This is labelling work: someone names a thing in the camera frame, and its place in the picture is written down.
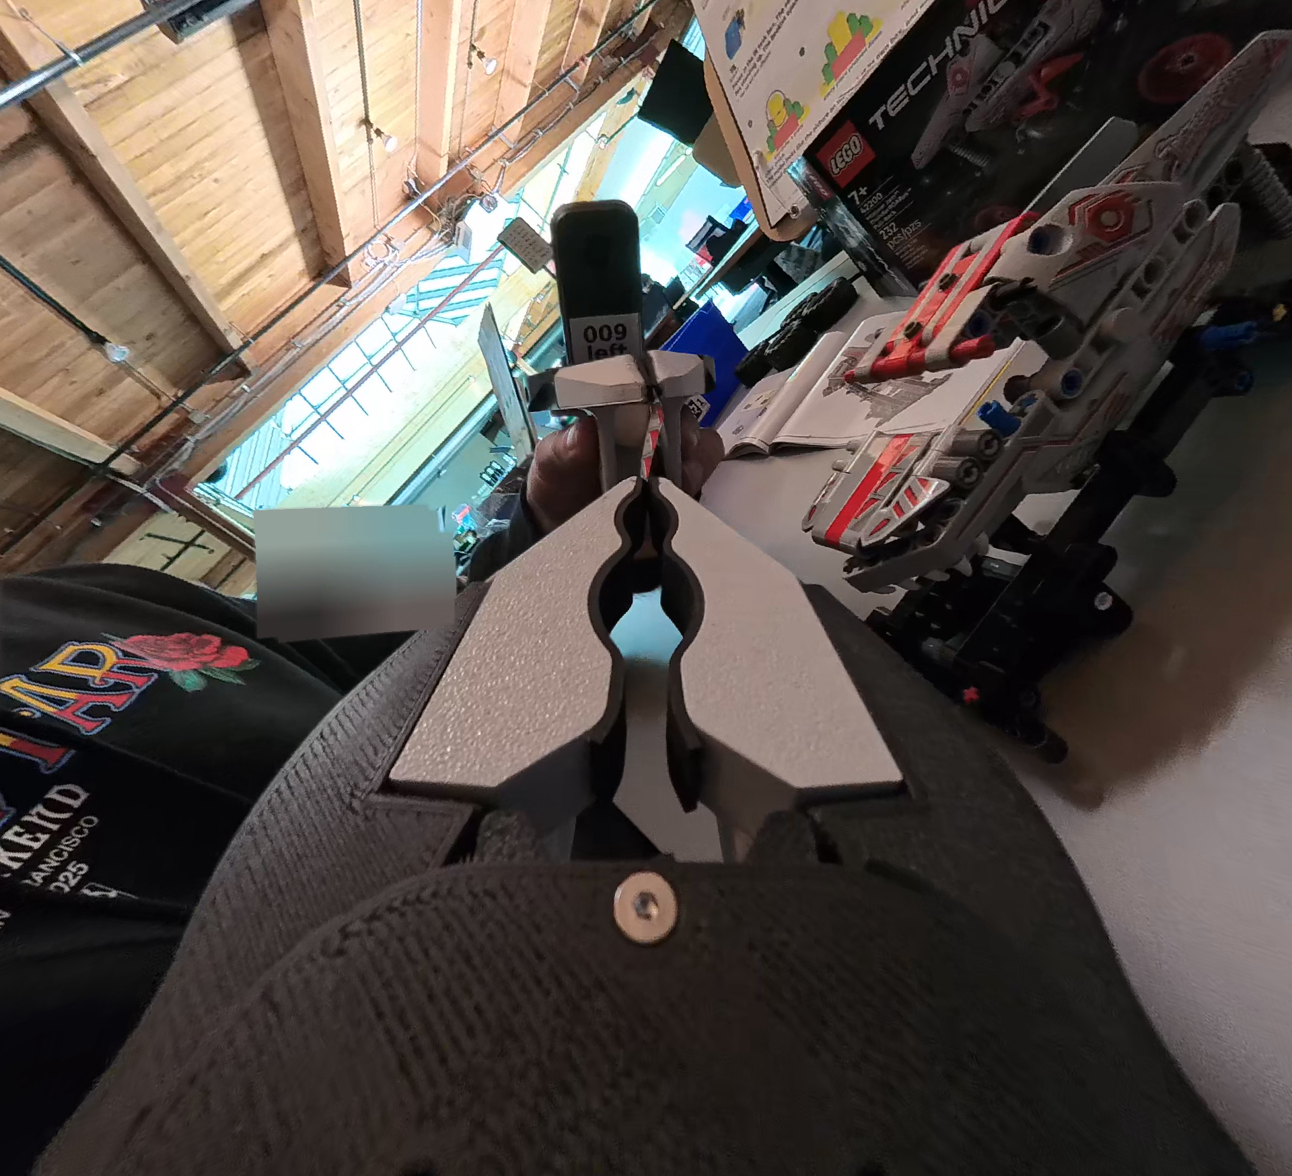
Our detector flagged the toy brick vehicle model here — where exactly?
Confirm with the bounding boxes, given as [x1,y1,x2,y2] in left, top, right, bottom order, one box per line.
[802,30,1292,766]

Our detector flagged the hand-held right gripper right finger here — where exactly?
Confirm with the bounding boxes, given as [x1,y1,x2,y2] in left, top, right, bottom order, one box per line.
[651,477,908,835]

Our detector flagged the open instruction booklet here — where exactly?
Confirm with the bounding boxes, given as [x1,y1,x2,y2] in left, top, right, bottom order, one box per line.
[725,313,1022,462]

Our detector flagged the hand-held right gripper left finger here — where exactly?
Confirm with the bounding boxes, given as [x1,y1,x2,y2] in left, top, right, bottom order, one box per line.
[389,477,648,835]

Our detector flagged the instruction sheet on board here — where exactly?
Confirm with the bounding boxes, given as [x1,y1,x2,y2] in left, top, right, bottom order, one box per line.
[661,0,1042,243]

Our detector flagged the small red grey sticker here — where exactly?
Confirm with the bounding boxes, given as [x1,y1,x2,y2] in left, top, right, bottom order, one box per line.
[640,393,672,491]

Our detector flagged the person's left hand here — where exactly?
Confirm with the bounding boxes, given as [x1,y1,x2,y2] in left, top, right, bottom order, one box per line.
[526,407,729,538]

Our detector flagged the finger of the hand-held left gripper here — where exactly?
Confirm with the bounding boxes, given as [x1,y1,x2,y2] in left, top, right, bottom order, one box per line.
[552,357,649,415]
[649,350,721,407]

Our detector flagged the black square panel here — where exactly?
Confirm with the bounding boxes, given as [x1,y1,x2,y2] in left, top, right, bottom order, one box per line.
[637,40,716,143]

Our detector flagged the grey tilted board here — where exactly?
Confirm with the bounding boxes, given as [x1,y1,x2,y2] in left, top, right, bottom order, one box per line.
[480,302,539,481]

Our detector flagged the grey sign on stand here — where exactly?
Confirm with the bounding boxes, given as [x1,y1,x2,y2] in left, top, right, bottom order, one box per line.
[497,220,553,275]

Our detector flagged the grey desk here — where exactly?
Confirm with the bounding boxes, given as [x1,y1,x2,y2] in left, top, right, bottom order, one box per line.
[697,267,1292,1176]

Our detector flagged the dark toy box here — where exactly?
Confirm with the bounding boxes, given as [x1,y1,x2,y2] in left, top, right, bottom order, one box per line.
[787,0,1292,300]

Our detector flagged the blue bin with printed tag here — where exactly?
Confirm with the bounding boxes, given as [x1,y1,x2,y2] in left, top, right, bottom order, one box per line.
[687,302,751,426]

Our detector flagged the black toy tyre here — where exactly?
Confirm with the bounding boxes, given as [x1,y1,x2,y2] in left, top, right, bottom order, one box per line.
[737,328,809,386]
[782,279,860,350]

